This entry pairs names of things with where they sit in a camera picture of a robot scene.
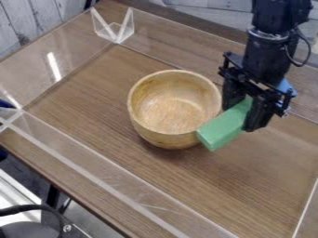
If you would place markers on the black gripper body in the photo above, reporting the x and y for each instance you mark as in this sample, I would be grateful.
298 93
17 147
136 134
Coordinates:
262 66

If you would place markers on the clear acrylic tray barrier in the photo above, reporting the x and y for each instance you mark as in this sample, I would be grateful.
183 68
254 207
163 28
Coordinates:
252 189

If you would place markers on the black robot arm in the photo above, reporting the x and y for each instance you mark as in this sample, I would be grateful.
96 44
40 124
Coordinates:
279 16

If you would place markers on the blue object at edge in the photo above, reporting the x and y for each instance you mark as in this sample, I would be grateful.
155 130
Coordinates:
6 111

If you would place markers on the black table leg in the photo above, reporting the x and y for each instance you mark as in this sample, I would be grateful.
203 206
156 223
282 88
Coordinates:
52 196

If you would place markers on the brown wooden bowl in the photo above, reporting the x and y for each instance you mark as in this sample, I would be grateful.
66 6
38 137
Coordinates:
169 103

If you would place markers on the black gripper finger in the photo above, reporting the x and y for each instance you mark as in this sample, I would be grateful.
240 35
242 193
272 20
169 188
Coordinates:
264 107
232 93

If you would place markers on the green rectangular block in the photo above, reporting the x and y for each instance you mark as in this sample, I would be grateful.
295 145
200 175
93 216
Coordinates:
219 130

